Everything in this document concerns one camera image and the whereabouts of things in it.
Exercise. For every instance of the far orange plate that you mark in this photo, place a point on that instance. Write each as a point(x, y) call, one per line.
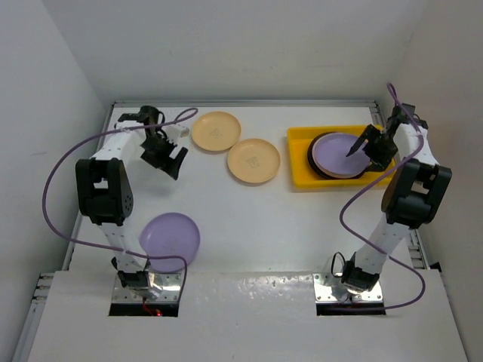
point(216, 131)

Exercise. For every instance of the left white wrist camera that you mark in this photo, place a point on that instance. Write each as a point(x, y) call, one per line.
point(175, 131)

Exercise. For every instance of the steel rimmed plate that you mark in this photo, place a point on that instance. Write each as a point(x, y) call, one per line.
point(311, 158)

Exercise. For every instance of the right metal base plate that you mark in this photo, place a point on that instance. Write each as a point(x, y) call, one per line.
point(329, 290)

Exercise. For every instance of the orange plate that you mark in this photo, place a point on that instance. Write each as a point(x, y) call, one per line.
point(253, 161)
point(216, 131)

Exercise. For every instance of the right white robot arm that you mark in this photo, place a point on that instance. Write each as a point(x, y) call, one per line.
point(412, 198)

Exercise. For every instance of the aluminium frame rail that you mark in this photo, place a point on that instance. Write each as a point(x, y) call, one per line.
point(249, 294)

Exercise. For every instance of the metal base plate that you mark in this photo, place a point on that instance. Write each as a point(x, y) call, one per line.
point(329, 290)
point(166, 286)

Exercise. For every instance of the purple plate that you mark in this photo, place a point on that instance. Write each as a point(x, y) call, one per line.
point(171, 234)
point(336, 152)

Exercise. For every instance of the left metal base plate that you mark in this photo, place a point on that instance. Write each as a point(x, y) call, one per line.
point(166, 286)

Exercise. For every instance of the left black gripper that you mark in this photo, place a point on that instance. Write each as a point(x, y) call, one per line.
point(172, 167)

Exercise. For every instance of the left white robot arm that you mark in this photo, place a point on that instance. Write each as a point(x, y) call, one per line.
point(105, 195)

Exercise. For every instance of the yellow plastic bin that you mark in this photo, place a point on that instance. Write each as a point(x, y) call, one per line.
point(303, 176)

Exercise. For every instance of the near orange plate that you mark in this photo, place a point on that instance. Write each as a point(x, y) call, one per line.
point(253, 161)

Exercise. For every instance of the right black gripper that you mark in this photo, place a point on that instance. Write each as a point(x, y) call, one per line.
point(380, 161)

